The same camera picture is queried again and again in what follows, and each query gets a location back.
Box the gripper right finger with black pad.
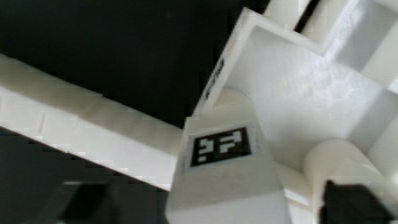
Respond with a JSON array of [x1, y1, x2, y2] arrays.
[[319, 181, 397, 224]]

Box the white chair leg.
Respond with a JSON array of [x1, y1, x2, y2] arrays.
[[304, 139, 398, 224], [166, 89, 292, 224]]

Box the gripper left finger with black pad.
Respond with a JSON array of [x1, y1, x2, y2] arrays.
[[34, 181, 120, 224]]

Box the white chair seat part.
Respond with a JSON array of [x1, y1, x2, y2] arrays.
[[196, 0, 398, 175]]

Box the white U-shaped fence wall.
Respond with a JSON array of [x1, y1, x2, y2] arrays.
[[0, 54, 182, 189]]

